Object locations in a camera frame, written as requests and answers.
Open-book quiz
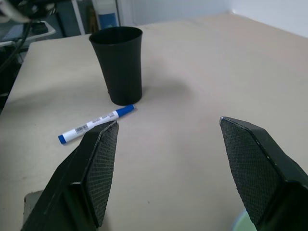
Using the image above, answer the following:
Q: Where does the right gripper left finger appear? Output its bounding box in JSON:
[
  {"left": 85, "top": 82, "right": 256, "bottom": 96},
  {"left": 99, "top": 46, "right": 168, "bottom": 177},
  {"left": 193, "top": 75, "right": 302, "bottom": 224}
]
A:
[{"left": 23, "top": 119, "right": 120, "bottom": 231}]

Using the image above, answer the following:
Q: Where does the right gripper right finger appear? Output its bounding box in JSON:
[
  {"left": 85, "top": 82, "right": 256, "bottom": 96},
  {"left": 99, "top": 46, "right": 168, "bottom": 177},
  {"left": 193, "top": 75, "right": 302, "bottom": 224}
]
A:
[{"left": 218, "top": 116, "right": 308, "bottom": 231}]

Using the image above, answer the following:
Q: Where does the clear glasses case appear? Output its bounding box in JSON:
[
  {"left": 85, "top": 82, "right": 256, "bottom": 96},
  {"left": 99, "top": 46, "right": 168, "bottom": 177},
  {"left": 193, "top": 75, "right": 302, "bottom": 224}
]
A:
[{"left": 23, "top": 190, "right": 44, "bottom": 217}]

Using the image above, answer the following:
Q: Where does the blue whiteboard marker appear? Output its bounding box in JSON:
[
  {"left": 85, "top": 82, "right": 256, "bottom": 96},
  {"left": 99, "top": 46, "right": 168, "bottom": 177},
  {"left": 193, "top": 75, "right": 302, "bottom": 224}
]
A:
[{"left": 57, "top": 104, "right": 135, "bottom": 146}]

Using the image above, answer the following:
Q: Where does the light green plate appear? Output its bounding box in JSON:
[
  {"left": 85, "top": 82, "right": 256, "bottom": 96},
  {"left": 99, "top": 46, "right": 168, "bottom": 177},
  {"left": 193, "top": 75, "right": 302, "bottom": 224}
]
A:
[{"left": 230, "top": 208, "right": 252, "bottom": 231}]

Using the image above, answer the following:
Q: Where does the black plastic cup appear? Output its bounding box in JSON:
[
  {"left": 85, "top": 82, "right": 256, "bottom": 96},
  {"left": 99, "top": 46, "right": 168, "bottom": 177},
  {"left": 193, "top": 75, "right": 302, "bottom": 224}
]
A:
[{"left": 88, "top": 26, "right": 144, "bottom": 106}]

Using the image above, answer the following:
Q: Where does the white blue background container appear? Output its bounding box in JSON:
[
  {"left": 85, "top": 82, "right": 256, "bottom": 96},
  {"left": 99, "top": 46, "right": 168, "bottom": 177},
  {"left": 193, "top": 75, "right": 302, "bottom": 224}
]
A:
[{"left": 92, "top": 0, "right": 121, "bottom": 31}]

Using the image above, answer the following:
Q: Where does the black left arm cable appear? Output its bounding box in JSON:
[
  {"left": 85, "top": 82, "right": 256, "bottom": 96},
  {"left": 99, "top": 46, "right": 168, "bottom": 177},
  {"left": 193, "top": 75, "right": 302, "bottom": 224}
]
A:
[{"left": 0, "top": 20, "right": 33, "bottom": 73}]

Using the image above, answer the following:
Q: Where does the white metal post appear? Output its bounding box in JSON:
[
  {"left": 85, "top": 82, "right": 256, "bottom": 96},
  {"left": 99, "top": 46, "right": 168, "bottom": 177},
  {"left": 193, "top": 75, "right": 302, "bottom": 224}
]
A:
[{"left": 71, "top": 0, "right": 86, "bottom": 35}]

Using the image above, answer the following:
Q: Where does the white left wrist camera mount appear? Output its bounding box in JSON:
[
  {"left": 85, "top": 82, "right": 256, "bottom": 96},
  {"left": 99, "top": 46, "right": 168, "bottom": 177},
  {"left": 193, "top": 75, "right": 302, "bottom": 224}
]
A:
[{"left": 0, "top": 0, "right": 28, "bottom": 24}]

